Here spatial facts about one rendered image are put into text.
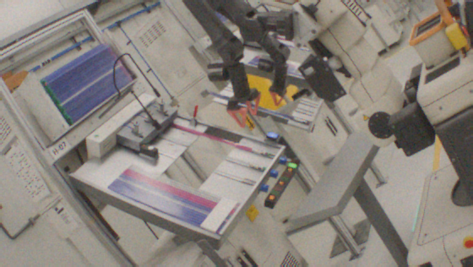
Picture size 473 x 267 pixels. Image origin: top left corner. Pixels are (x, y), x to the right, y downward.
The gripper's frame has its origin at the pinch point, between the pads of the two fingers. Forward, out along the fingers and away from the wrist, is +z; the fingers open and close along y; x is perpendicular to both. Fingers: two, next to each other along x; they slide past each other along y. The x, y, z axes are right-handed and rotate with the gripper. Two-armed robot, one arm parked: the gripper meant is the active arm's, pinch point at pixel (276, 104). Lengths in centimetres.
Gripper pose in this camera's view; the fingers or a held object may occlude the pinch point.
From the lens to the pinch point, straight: 224.0
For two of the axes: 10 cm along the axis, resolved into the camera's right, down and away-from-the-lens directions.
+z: -0.8, 8.5, 5.3
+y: -4.0, 4.6, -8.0
